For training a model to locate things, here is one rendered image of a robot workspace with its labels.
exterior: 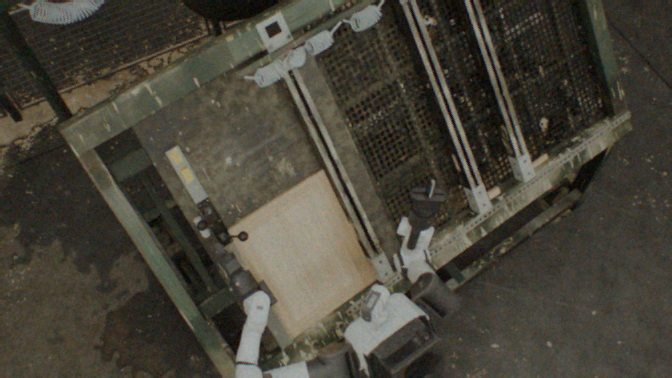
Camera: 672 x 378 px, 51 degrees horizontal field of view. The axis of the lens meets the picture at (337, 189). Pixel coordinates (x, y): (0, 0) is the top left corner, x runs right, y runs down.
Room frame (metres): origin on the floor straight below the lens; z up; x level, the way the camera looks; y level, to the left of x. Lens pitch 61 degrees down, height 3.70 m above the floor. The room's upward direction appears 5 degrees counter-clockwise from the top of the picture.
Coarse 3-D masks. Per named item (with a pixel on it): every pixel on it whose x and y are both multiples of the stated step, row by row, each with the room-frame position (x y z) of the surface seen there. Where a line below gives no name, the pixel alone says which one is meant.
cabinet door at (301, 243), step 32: (288, 192) 1.31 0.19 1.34; (320, 192) 1.33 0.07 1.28; (256, 224) 1.20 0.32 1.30; (288, 224) 1.22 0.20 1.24; (320, 224) 1.24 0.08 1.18; (256, 256) 1.11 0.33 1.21; (288, 256) 1.13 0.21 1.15; (320, 256) 1.15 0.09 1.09; (352, 256) 1.16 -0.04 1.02; (288, 288) 1.03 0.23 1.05; (320, 288) 1.05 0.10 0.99; (352, 288) 1.06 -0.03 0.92; (288, 320) 0.94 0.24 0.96
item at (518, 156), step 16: (464, 0) 1.95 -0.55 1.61; (464, 16) 1.93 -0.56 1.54; (480, 16) 1.92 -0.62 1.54; (480, 32) 1.89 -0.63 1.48; (480, 48) 1.84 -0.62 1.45; (480, 64) 1.82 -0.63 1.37; (496, 64) 1.81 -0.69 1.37; (496, 80) 1.78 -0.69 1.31; (496, 96) 1.72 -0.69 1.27; (496, 112) 1.70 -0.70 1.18; (512, 112) 1.69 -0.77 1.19; (512, 128) 1.66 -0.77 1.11; (512, 144) 1.60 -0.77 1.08; (512, 160) 1.57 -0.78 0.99; (528, 160) 1.56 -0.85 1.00; (528, 176) 1.51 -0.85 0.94
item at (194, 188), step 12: (168, 156) 1.32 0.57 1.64; (180, 168) 1.30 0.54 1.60; (192, 180) 1.27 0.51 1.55; (192, 192) 1.24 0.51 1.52; (204, 192) 1.25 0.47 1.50; (216, 240) 1.14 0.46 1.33; (228, 252) 1.10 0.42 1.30; (240, 264) 1.07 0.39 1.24; (276, 324) 0.91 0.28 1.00; (276, 336) 0.87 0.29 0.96; (288, 336) 0.88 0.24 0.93
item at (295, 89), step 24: (264, 24) 1.66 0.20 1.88; (288, 72) 1.60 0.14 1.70; (288, 96) 1.57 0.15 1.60; (312, 120) 1.49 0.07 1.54; (312, 144) 1.45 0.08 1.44; (336, 168) 1.39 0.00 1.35; (336, 192) 1.33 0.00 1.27; (360, 216) 1.27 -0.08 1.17; (360, 240) 1.20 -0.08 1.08; (384, 264) 1.13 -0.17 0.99
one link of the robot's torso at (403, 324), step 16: (400, 304) 0.83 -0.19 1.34; (384, 320) 0.77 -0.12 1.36; (400, 320) 0.76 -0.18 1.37; (416, 320) 0.76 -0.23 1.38; (432, 320) 0.75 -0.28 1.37; (352, 336) 0.73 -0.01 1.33; (368, 336) 0.72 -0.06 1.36; (384, 336) 0.71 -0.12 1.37; (400, 336) 0.70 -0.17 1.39; (416, 336) 0.70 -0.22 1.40; (432, 336) 0.69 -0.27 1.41; (368, 352) 0.66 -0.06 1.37; (384, 352) 0.65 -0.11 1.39; (400, 352) 0.64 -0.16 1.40; (416, 352) 0.64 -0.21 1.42; (432, 352) 0.66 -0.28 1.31; (368, 368) 0.62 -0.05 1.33; (384, 368) 0.60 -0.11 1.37; (400, 368) 0.59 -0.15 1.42; (416, 368) 0.66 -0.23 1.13; (432, 368) 0.61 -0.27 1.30
